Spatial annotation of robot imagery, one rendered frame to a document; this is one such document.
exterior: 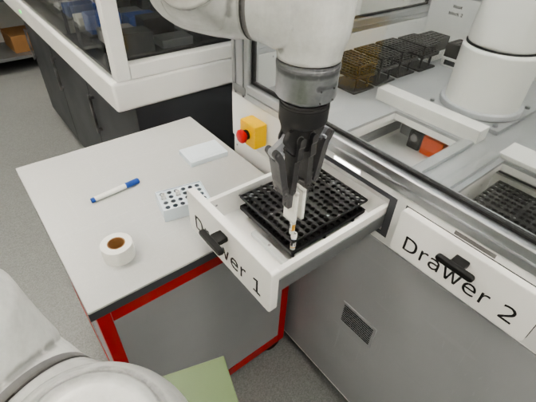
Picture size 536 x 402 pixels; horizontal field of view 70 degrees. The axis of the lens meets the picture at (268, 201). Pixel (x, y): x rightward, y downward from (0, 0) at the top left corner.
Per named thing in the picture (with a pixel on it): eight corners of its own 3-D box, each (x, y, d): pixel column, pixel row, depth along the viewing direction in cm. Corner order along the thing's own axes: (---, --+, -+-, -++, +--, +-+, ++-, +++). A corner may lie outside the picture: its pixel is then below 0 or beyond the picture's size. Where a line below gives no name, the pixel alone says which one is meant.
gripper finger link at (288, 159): (308, 138, 59) (301, 139, 58) (298, 196, 66) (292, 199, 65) (291, 128, 61) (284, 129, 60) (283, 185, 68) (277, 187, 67)
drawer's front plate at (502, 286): (520, 342, 68) (552, 305, 61) (388, 246, 86) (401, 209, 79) (525, 336, 69) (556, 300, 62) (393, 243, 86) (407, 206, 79)
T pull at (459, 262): (470, 285, 68) (473, 279, 67) (433, 258, 72) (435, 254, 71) (480, 275, 70) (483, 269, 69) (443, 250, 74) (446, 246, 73)
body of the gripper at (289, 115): (301, 113, 52) (295, 170, 58) (344, 98, 56) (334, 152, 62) (266, 94, 56) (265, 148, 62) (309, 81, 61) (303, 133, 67)
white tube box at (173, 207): (165, 222, 97) (163, 210, 95) (156, 202, 103) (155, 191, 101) (211, 209, 102) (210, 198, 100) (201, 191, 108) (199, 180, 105)
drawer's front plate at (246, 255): (269, 313, 71) (272, 274, 64) (191, 226, 88) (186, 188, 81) (277, 309, 72) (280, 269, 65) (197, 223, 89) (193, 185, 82)
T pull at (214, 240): (219, 258, 71) (218, 252, 70) (198, 234, 75) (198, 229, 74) (235, 249, 72) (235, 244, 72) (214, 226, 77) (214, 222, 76)
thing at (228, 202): (271, 297, 72) (273, 277, 68) (200, 222, 87) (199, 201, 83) (402, 214, 92) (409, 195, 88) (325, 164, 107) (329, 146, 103)
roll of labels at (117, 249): (124, 239, 92) (120, 227, 90) (141, 254, 89) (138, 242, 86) (97, 255, 88) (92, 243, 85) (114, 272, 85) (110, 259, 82)
